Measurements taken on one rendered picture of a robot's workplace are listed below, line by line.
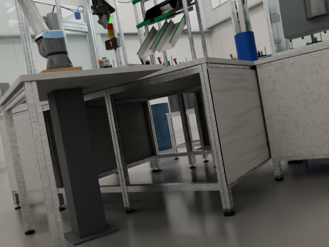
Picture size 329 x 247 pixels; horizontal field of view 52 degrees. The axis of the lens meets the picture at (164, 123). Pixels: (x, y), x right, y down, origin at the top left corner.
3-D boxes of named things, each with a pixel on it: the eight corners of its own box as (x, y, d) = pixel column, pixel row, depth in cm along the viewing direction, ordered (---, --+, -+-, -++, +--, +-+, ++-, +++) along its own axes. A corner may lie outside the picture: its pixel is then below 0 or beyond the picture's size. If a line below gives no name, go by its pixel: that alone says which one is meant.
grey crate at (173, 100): (211, 105, 411) (208, 86, 410) (169, 112, 447) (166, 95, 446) (225, 103, 446) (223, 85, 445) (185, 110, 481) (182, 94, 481)
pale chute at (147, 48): (154, 53, 214) (150, 48, 212) (140, 58, 223) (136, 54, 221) (170, 24, 228) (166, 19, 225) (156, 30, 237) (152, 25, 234)
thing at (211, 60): (206, 61, 178) (205, 56, 178) (36, 107, 263) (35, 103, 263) (280, 67, 294) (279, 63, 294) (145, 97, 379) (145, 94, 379)
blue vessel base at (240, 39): (255, 64, 263) (249, 30, 262) (236, 68, 271) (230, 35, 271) (261, 64, 275) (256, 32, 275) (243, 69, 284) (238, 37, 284)
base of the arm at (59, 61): (48, 70, 183) (44, 52, 182) (45, 74, 197) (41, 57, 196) (76, 66, 189) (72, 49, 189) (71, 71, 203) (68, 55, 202)
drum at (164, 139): (161, 147, 660) (154, 105, 658) (182, 145, 620) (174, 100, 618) (140, 152, 622) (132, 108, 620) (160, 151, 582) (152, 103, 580)
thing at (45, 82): (20, 81, 139) (19, 74, 139) (-2, 106, 216) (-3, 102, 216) (163, 68, 176) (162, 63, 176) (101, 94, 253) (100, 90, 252)
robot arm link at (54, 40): (48, 52, 184) (43, 27, 183) (43, 57, 196) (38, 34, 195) (70, 50, 190) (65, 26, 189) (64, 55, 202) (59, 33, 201)
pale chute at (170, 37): (174, 47, 205) (169, 42, 203) (158, 53, 215) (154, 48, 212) (189, 17, 219) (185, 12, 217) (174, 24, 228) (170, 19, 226)
